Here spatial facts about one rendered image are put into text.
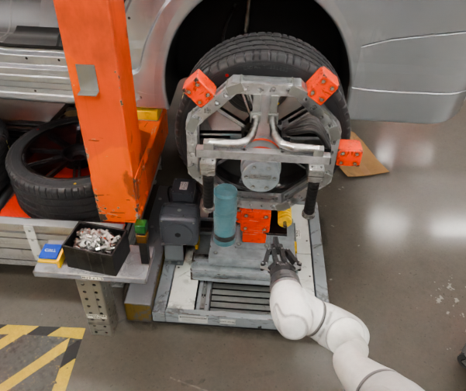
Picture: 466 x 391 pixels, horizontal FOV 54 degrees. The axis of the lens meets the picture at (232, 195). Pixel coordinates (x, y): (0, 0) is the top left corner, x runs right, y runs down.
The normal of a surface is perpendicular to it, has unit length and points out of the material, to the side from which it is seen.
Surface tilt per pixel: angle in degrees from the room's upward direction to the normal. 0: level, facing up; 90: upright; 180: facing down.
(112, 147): 90
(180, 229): 90
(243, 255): 0
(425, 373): 0
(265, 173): 90
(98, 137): 90
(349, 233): 0
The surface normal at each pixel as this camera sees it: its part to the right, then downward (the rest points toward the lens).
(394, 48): -0.07, 0.64
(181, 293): 0.03, -0.77
